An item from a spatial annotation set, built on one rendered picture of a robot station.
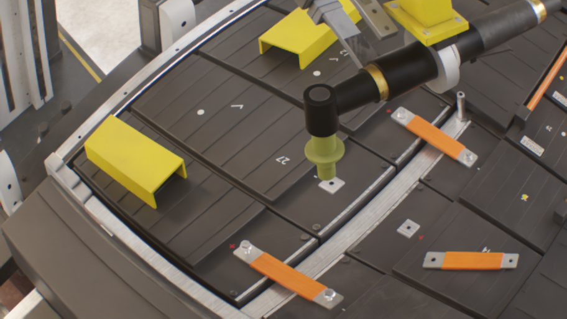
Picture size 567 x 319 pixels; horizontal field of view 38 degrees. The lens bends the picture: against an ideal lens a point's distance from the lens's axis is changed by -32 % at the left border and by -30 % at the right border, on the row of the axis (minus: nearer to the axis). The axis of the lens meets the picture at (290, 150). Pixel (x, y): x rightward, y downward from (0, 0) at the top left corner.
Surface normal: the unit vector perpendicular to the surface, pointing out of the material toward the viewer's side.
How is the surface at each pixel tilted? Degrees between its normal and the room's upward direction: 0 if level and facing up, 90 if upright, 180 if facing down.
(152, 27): 90
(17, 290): 0
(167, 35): 90
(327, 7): 30
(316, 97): 0
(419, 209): 0
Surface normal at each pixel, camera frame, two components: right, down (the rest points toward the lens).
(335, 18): 0.20, -0.33
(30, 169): -0.08, -0.71
